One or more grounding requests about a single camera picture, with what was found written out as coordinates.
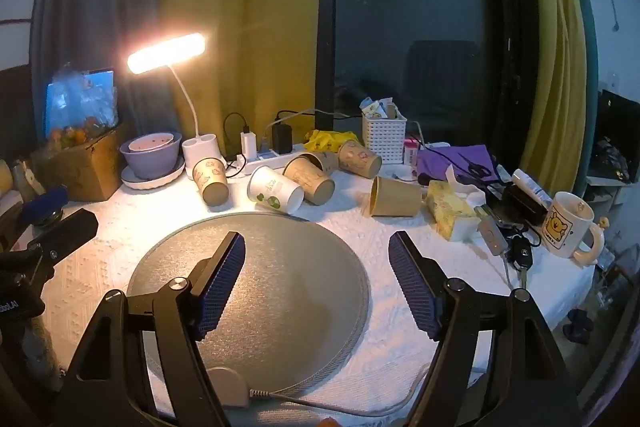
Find yellow tissue box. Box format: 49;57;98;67
426;164;489;242

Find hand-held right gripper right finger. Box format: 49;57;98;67
387;231;584;427

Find plain brown paper cup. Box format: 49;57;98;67
369;176;424;219

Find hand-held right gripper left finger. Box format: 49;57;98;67
62;231;247;427

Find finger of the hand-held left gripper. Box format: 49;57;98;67
27;209;99;264
18;186;69;229

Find white power strip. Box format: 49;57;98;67
227;149;314;178

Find black monitor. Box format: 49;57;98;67
597;89;640;144

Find white purple plate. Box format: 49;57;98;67
121;157;187;192

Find pink bowl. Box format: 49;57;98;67
128;133;175;153

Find purple bowl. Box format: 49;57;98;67
119;134;184;180

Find yellow curtain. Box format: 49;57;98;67
158;0;321;158
515;0;589;198

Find brown printed paper cup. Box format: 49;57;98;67
299;151;342;175
338;140;383;180
283;155;336;206
192;157;230;207

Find black scissors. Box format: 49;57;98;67
462;161;511;186

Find black car key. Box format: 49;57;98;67
507;237;534;269

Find white desk lamp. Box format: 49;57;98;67
126;33;221;180

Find small packets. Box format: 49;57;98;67
360;97;402;120

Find black charger cable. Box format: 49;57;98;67
222;112;252;178

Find clear plastic fruit bag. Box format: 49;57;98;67
46;64;122;154

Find white green-print paper cup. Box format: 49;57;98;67
247;165;305;213

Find purple cloth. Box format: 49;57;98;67
416;143;504;186

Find white plastic basket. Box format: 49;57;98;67
362;109;409;166

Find cardboard box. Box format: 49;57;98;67
31;122;132;202

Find round grey mat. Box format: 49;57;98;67
126;212;372;401

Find white bear mug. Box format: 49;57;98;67
539;191;606;267

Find white tube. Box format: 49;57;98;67
510;169;554;210

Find black case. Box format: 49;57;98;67
499;184;549;228

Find dark dumbbell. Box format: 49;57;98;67
562;307;596;346

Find black charger plug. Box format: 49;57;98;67
272;123;294;155

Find yellow cloth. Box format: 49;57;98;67
304;129;362;154

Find white textured tablecloth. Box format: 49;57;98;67
35;152;597;427

